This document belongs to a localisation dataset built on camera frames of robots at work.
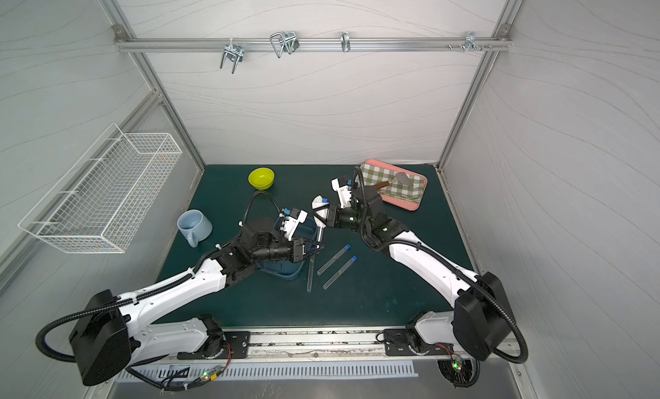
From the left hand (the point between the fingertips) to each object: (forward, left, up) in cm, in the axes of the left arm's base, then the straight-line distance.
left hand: (323, 250), depth 70 cm
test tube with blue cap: (+11, -7, -21) cm, 25 cm away
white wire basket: (+7, +60, +10) cm, 61 cm away
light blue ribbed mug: (+14, +47, -11) cm, 50 cm away
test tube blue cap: (-1, -1, -21) cm, 22 cm away
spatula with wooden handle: (+46, -32, -20) cm, 60 cm away
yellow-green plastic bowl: (+43, +31, -18) cm, 56 cm away
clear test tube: (+5, +1, +2) cm, 6 cm away
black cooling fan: (-25, -40, -24) cm, 53 cm away
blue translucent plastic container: (+3, +4, +4) cm, 7 cm away
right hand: (+11, +3, +4) cm, 12 cm away
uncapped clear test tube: (+3, +5, -21) cm, 22 cm away
